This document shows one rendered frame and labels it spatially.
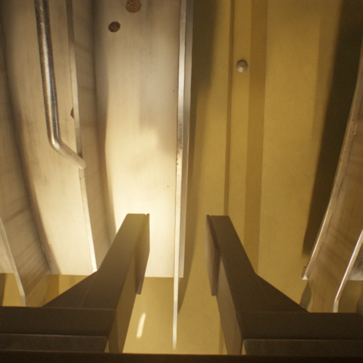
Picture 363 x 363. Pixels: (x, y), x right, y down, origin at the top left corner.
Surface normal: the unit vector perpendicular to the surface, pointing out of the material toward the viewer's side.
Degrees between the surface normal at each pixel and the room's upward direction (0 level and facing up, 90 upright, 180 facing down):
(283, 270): 90
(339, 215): 90
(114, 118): 74
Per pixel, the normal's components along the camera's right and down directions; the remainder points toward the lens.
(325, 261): -1.00, -0.03
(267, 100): 0.01, 0.04
